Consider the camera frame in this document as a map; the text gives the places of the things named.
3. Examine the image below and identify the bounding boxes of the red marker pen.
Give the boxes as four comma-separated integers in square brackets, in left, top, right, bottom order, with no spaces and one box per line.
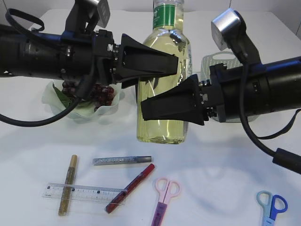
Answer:
[105,163,155,214]

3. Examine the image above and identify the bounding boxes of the blue handled scissors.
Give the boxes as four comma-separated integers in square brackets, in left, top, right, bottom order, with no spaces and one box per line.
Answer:
[256,191,288,226]

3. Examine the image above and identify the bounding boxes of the green wavy plastic plate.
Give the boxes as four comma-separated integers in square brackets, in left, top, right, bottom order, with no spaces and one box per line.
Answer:
[42,80,121,121]

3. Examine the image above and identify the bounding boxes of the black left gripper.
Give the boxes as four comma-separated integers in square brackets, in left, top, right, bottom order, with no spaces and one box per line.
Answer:
[91,29,178,88]

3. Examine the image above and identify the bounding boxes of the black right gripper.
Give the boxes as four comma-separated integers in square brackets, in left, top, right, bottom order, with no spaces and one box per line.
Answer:
[141,63,227,126]

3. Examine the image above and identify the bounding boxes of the red artificial grape bunch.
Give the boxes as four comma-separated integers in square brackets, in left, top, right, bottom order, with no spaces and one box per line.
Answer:
[53,81,115,112]

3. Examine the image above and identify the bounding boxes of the gold glitter pen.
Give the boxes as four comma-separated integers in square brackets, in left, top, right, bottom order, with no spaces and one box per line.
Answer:
[58,155,78,217]

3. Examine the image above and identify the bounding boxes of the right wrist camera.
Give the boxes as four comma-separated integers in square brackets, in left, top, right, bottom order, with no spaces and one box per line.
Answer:
[211,8,261,65]

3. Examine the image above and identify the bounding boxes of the silver glitter pen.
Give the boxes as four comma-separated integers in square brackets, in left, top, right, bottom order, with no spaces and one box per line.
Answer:
[92,155,152,166]

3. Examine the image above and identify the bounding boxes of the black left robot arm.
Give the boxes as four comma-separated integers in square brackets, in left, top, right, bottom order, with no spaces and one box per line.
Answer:
[0,25,178,89]

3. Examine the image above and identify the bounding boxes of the clear plastic ruler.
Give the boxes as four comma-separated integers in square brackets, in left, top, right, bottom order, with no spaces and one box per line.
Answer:
[41,183,125,204]

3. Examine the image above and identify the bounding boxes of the yellow liquid plastic bottle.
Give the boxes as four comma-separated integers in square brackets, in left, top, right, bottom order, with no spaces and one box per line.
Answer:
[136,0,194,145]

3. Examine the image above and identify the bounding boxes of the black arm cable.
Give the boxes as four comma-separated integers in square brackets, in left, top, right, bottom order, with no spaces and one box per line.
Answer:
[238,53,301,175]
[0,8,97,128]

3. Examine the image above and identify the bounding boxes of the green woven plastic basket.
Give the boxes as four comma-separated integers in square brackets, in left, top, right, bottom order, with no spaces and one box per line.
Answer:
[198,51,258,123]

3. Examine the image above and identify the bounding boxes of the pink handled scissors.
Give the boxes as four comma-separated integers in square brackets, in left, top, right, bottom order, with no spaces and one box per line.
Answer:
[151,177,181,226]

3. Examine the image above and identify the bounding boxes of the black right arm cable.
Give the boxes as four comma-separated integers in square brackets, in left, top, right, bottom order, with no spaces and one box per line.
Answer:
[238,53,301,175]

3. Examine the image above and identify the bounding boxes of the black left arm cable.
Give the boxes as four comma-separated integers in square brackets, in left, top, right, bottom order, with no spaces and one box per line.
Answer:
[0,8,97,128]

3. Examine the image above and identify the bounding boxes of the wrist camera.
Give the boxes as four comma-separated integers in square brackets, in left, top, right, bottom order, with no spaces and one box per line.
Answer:
[211,8,261,65]
[65,0,111,34]

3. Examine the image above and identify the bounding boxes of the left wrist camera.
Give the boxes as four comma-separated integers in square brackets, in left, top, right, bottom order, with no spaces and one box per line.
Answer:
[65,0,111,34]

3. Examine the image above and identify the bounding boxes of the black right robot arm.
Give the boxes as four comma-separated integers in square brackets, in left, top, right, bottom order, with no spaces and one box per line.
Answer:
[141,57,301,125]

